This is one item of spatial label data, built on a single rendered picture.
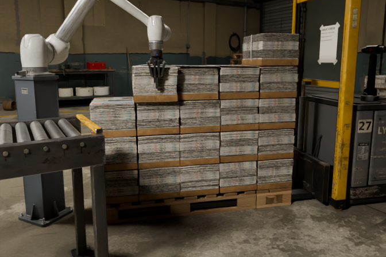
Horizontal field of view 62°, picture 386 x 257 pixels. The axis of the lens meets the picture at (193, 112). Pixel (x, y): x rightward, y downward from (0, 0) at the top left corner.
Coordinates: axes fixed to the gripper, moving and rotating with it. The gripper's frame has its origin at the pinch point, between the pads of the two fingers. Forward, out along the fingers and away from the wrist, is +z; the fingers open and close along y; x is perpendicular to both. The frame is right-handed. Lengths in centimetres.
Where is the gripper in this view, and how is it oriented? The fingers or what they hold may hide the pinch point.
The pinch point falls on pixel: (157, 82)
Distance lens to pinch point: 206.7
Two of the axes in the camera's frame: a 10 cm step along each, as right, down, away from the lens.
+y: -9.8, 0.3, -2.2
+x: 2.2, 1.5, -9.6
